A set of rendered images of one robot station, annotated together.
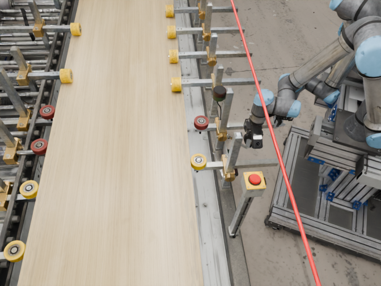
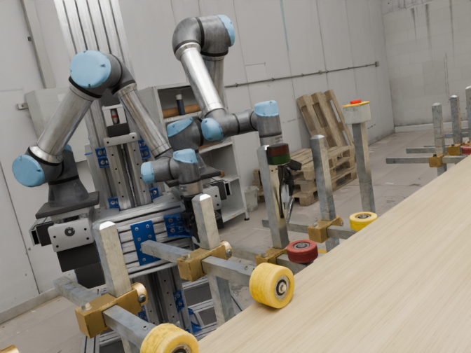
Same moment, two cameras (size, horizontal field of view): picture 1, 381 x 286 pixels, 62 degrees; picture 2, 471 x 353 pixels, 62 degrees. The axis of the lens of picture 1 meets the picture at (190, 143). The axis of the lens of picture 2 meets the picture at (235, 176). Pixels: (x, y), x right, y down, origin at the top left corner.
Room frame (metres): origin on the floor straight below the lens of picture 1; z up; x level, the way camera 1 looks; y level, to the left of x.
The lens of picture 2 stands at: (1.76, 0.70, 1.31)
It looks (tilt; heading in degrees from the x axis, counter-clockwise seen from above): 11 degrees down; 237
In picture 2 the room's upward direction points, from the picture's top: 11 degrees counter-clockwise
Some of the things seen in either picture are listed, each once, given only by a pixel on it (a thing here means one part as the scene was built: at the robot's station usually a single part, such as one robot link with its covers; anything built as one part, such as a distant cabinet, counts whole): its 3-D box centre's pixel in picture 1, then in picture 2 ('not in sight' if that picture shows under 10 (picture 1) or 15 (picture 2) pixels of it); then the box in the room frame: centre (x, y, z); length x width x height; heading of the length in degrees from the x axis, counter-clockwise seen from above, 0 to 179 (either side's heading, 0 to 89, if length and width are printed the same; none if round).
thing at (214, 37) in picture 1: (210, 66); (130, 328); (1.57, -0.09, 0.88); 0.03 x 0.03 x 0.48; 8
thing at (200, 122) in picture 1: (200, 126); (304, 263); (1.10, -0.05, 0.85); 0.08 x 0.08 x 0.11
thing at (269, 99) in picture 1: (263, 102); (267, 118); (0.94, -0.30, 1.23); 0.09 x 0.08 x 0.11; 81
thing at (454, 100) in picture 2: not in sight; (458, 139); (-0.41, -0.38, 0.88); 0.03 x 0.03 x 0.48; 8
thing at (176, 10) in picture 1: (203, 9); not in sight; (2.11, -0.03, 0.95); 0.50 x 0.04 x 0.04; 98
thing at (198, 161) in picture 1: (198, 165); (364, 232); (0.85, -0.05, 0.85); 0.08 x 0.08 x 0.11
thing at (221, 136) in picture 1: (220, 129); (278, 257); (1.10, -0.16, 0.85); 0.13 x 0.06 x 0.05; 8
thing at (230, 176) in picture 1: (227, 167); (326, 227); (0.85, -0.20, 0.84); 0.13 x 0.06 x 0.05; 8
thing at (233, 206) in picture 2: not in sight; (192, 161); (-0.10, -2.89, 0.78); 0.90 x 0.45 x 1.55; 13
